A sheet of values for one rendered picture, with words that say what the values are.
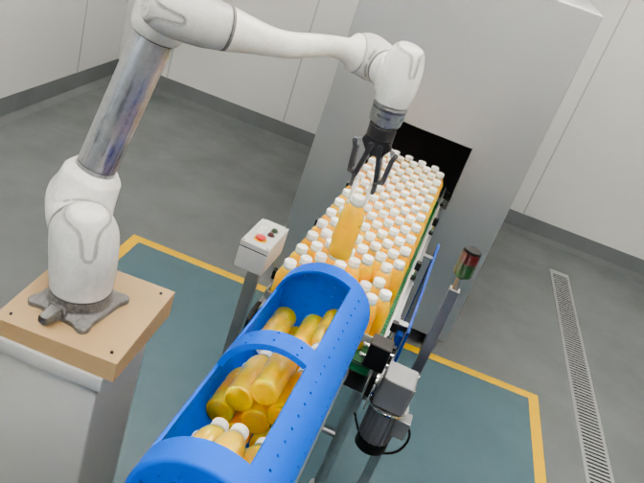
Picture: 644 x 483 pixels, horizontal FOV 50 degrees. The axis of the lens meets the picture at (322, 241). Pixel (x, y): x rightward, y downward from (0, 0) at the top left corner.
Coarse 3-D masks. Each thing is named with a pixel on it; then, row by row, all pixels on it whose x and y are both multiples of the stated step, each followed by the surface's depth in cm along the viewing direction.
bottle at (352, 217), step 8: (344, 208) 193; (352, 208) 192; (360, 208) 192; (344, 216) 193; (352, 216) 192; (360, 216) 192; (336, 224) 196; (344, 224) 193; (352, 224) 192; (360, 224) 194; (336, 232) 195; (344, 232) 194; (352, 232) 194; (336, 240) 196; (344, 240) 195; (352, 240) 195; (328, 248) 200; (336, 248) 196; (344, 248) 196; (352, 248) 198; (336, 256) 197; (344, 256) 197
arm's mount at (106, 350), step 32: (32, 288) 175; (128, 288) 185; (160, 288) 188; (0, 320) 164; (32, 320) 166; (128, 320) 175; (160, 320) 185; (64, 352) 163; (96, 352) 163; (128, 352) 167
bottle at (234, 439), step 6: (228, 432) 137; (234, 432) 138; (240, 432) 140; (216, 438) 137; (222, 438) 135; (228, 438) 135; (234, 438) 136; (240, 438) 137; (222, 444) 134; (228, 444) 134; (234, 444) 134; (240, 444) 135; (234, 450) 133; (240, 450) 135
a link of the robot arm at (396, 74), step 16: (400, 48) 168; (416, 48) 169; (384, 64) 171; (400, 64) 168; (416, 64) 169; (384, 80) 171; (400, 80) 170; (416, 80) 171; (384, 96) 173; (400, 96) 172
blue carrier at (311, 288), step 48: (288, 288) 204; (336, 288) 199; (240, 336) 174; (288, 336) 161; (336, 336) 172; (336, 384) 167; (192, 432) 155; (288, 432) 139; (144, 480) 126; (192, 480) 123; (240, 480) 122; (288, 480) 135
